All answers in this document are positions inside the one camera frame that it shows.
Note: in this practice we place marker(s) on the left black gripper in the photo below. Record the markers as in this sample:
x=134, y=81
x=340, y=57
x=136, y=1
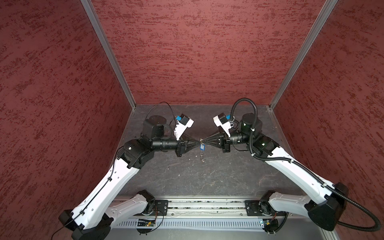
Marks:
x=181, y=148

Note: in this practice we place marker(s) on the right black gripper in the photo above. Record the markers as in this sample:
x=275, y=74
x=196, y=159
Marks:
x=225, y=143

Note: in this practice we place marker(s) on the small keys bunch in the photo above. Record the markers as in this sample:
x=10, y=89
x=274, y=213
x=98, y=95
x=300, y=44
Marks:
x=202, y=157

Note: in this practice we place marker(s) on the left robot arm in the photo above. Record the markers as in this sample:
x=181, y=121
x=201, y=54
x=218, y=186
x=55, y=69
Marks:
x=94, y=217

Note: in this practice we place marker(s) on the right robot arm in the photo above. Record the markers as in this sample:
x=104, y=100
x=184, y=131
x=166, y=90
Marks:
x=323, y=202

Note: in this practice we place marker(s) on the left circuit board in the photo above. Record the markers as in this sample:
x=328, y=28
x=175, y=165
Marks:
x=146, y=223

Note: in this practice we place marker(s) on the circuit board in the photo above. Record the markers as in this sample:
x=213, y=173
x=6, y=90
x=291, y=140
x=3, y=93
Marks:
x=270, y=226
x=146, y=223

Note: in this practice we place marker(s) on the right circuit board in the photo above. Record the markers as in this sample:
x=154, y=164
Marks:
x=270, y=226

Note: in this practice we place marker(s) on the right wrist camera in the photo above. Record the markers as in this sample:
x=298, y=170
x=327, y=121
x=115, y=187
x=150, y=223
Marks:
x=225, y=122

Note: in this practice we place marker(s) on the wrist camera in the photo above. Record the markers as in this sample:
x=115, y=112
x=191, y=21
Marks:
x=182, y=123
x=225, y=122

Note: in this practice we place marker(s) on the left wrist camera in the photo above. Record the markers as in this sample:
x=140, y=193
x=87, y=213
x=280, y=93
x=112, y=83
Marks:
x=182, y=123

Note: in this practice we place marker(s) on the aluminium mounting rail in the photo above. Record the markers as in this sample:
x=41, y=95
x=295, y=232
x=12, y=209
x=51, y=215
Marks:
x=207, y=207

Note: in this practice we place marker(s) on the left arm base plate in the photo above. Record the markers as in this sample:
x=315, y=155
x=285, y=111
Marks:
x=159, y=207

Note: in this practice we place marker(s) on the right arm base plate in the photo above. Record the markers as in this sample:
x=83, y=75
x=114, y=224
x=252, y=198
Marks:
x=253, y=208

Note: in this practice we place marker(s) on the white slotted cable duct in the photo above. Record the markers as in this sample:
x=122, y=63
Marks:
x=199, y=224

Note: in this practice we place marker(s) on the left aluminium corner post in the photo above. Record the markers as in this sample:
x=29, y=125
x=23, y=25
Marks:
x=97, y=26

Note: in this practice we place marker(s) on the aluminium corner post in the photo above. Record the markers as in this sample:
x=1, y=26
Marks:
x=317, y=26
x=97, y=26

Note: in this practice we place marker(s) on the right aluminium corner post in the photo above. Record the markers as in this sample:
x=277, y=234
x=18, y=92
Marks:
x=317, y=26

